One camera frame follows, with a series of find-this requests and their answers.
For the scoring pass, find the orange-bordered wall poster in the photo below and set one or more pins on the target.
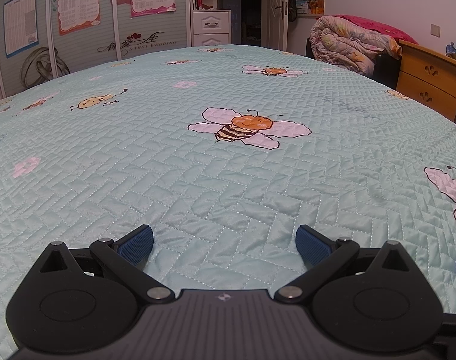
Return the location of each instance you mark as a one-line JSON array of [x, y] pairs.
[[79, 2]]

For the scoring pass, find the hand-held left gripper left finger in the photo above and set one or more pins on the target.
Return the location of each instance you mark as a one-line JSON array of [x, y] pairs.
[[137, 240]]

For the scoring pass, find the wooden bedside cabinet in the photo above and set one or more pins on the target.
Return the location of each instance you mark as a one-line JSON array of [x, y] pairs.
[[430, 78]]

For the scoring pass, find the pink pillow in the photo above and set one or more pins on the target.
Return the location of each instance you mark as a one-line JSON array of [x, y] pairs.
[[385, 28]]

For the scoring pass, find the wall socket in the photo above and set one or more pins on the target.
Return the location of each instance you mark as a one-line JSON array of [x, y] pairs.
[[435, 30]]

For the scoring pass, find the folded floral quilt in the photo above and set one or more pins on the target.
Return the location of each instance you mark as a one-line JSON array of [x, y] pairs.
[[348, 43]]

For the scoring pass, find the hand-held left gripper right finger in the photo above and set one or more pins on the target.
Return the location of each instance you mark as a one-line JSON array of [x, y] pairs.
[[312, 243]]

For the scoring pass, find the white door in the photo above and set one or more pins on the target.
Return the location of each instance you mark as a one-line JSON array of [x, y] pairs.
[[274, 7]]

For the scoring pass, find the blue-bordered wall poster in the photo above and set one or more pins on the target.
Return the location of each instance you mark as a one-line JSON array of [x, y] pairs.
[[20, 24]]

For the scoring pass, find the black chair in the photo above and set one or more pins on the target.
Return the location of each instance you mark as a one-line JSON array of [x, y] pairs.
[[385, 71]]

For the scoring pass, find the white drawer cabinet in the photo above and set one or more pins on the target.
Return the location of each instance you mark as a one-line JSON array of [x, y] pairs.
[[211, 28]]

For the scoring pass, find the grey sliding-door wardrobe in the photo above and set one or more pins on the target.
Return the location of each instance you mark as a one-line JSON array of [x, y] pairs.
[[85, 48]]

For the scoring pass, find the mint quilted bee-print bedspread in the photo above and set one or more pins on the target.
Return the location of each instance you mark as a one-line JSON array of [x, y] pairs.
[[145, 165]]

